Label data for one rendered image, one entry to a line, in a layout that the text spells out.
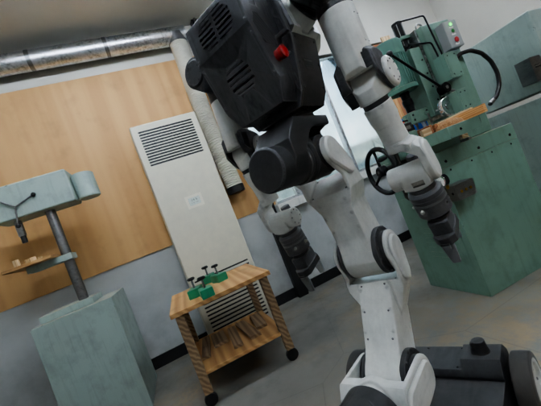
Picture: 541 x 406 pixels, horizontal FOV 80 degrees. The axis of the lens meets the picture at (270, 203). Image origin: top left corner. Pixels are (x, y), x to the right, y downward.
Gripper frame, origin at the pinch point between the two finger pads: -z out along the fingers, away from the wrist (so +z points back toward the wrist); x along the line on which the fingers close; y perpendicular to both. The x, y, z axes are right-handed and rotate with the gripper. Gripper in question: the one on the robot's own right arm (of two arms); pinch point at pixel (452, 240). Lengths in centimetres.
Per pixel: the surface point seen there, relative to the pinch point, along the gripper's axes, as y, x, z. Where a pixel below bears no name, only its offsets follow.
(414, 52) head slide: 12, 141, 36
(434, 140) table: 13, 92, -3
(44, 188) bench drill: 204, 8, 99
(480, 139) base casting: -2, 115, -21
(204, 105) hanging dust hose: 167, 137, 91
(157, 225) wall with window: 218, 60, 34
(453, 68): -3, 135, 17
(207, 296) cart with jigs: 123, 1, -2
